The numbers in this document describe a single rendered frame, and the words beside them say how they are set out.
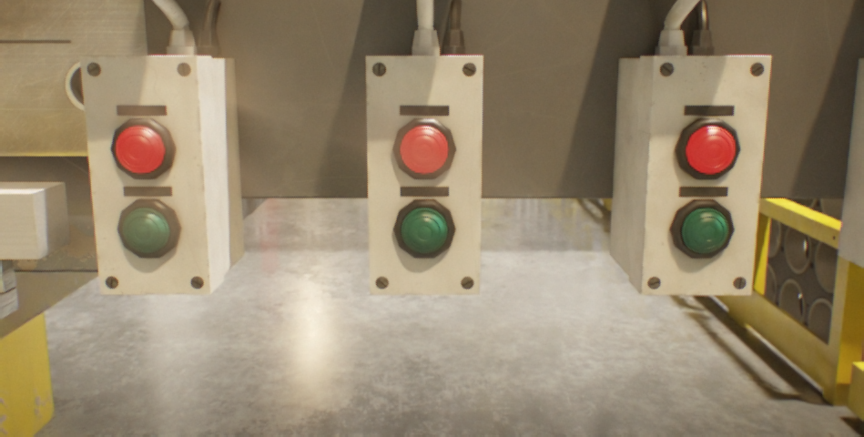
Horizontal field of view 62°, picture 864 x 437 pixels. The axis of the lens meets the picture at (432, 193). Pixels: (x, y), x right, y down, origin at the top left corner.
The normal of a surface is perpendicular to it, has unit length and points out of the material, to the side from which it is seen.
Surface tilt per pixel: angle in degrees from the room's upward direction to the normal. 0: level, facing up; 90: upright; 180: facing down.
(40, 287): 90
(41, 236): 90
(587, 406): 0
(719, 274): 90
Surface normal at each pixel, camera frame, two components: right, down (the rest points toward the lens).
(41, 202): 1.00, 0.00
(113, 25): 0.00, 0.18
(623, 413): 0.00, -0.98
